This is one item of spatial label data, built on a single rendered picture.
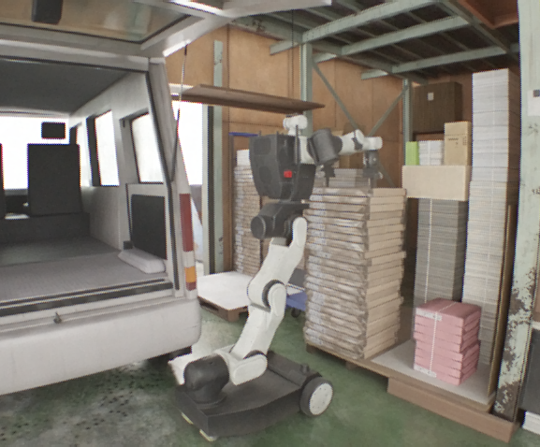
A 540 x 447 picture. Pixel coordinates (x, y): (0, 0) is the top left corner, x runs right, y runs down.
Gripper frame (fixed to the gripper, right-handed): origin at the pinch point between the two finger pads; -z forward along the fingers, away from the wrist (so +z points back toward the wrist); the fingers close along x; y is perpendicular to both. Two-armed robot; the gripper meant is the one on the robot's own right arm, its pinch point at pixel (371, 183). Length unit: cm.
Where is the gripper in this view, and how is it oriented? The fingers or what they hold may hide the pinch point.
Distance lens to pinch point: 228.0
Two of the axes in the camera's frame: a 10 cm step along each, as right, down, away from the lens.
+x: -6.3, -0.9, 7.7
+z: 0.0, -9.9, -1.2
